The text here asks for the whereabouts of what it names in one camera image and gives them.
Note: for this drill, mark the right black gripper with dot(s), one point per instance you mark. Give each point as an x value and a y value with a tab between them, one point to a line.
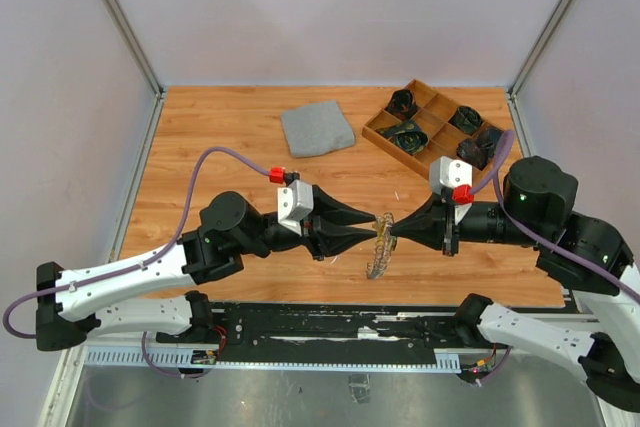
433	223

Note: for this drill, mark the folded grey cloth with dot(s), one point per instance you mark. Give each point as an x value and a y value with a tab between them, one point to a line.
316	129

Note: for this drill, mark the rolled dark tie top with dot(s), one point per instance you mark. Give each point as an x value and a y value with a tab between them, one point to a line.
402	104

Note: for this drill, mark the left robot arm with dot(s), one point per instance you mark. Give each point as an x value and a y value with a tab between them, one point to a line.
155	291

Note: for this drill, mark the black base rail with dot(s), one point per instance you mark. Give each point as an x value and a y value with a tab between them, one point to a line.
329	334

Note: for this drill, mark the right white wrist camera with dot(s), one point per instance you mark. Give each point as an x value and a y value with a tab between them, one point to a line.
453	174

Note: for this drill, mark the rolled dark tie centre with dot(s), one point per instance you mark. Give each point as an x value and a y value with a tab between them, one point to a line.
407	136

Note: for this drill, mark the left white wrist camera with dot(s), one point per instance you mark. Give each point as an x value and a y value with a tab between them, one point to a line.
295	202

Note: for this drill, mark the wooden compartment tray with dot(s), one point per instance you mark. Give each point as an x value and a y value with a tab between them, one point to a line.
434	112

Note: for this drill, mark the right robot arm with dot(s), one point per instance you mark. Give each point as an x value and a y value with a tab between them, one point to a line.
586	255

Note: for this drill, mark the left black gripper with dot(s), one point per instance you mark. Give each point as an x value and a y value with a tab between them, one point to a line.
318	230

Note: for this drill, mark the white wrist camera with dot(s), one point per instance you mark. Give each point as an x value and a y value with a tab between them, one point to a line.
295	202
453	174

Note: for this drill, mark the rolled dark tie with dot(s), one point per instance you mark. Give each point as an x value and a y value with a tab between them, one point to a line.
466	119
402	104
407	136
479	151

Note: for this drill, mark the rolled dark tie lower right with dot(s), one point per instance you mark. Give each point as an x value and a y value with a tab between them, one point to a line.
479	151

